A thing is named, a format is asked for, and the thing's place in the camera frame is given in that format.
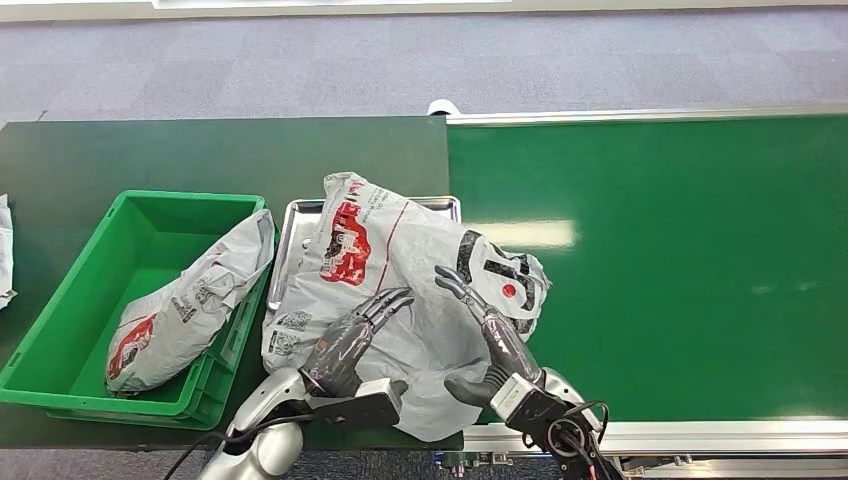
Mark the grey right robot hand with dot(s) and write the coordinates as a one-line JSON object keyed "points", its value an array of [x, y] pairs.
{"points": [[507, 344]]}

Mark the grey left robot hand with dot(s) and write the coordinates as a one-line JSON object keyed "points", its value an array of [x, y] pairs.
{"points": [[341, 351]]}

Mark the grey package with black logo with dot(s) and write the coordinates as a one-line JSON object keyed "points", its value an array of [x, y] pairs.
{"points": [[411, 258]]}

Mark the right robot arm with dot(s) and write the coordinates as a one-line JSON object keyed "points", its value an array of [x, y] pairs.
{"points": [[570, 430]]}

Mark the electronic weighing scale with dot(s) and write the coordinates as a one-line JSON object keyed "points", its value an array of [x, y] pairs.
{"points": [[298, 225]]}

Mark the grey courier bag package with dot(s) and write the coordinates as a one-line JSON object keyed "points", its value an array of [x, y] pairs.
{"points": [[192, 305], [5, 258]]}

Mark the green plastic basket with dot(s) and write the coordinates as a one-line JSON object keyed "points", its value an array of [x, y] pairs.
{"points": [[132, 252]]}

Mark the green conveyor belt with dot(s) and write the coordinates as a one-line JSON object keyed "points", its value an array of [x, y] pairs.
{"points": [[696, 265]]}

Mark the white roller end cap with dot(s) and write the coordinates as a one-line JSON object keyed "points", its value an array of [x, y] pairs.
{"points": [[440, 108]]}

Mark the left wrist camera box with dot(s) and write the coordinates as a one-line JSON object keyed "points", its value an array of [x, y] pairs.
{"points": [[364, 404]]}

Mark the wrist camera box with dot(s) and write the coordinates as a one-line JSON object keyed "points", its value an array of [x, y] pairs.
{"points": [[526, 405], [364, 404]]}

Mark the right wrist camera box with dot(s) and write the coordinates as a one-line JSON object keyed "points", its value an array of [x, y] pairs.
{"points": [[526, 405]]}

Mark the metal conveyor bracket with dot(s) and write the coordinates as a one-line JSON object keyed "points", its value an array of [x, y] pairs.
{"points": [[464, 459]]}

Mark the silver conveyor frame rail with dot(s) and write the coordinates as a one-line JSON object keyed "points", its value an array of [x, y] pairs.
{"points": [[696, 437], [629, 116]]}

